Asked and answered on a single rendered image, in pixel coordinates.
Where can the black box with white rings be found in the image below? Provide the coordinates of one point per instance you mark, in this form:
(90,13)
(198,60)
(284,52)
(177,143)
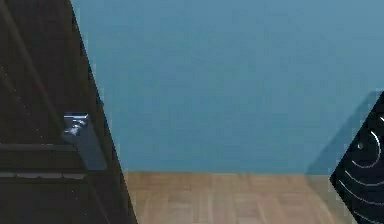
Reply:
(365,176)

